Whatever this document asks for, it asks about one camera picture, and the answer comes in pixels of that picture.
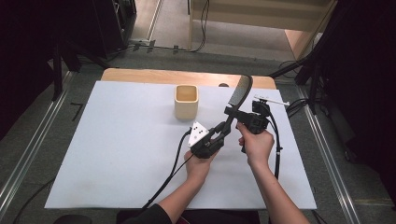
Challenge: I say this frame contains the person's dark clothing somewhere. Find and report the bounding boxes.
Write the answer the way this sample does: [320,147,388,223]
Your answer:
[116,203,262,224]

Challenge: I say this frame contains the hand-held gripper cable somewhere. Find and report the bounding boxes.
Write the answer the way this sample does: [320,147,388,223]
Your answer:
[141,129,192,210]
[266,111,284,181]

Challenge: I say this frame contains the black floor cable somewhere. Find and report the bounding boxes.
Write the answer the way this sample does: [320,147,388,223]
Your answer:
[12,176,56,224]

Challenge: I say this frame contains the square wooden cup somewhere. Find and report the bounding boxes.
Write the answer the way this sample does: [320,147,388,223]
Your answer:
[173,84,200,121]

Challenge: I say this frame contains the white table cover sheet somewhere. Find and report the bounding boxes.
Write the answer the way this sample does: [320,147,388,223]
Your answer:
[44,80,318,210]

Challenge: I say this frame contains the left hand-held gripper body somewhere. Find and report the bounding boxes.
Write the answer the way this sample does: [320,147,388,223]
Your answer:
[187,120,226,160]

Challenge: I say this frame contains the metal floor rail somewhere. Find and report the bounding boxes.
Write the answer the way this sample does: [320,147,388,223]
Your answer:
[295,85,362,224]
[0,71,77,217]

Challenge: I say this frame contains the person's right hand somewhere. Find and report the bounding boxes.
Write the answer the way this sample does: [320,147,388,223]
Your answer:
[236,121,276,168]

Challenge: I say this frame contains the beige wooden furniture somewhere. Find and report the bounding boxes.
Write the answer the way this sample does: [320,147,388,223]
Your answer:
[188,0,339,61]

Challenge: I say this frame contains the black metal stand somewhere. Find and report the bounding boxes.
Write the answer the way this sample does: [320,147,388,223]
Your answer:
[269,0,344,116]
[49,38,110,101]

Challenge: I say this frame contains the left hand-held gripper cable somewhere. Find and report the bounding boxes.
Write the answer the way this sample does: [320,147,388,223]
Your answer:
[141,129,192,210]

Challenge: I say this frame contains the coiled black floor cables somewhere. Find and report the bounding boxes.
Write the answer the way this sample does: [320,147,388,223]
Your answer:
[285,97,312,119]

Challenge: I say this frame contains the black equipment cabinet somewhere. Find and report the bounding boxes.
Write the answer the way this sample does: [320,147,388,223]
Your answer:
[92,0,138,59]

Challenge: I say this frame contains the person's left hand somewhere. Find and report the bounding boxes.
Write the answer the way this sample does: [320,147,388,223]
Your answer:
[184,149,219,186]

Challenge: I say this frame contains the dark handled comb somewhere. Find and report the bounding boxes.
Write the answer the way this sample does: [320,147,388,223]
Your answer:
[219,74,254,138]

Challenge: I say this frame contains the hanging black cable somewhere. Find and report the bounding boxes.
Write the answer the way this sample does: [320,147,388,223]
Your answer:
[186,0,210,53]

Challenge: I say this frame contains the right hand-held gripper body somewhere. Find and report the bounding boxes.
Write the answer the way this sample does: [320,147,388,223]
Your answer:
[245,94,290,135]

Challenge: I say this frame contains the right hand-held gripper cable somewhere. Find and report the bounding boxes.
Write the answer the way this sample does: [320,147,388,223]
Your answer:
[266,111,284,181]

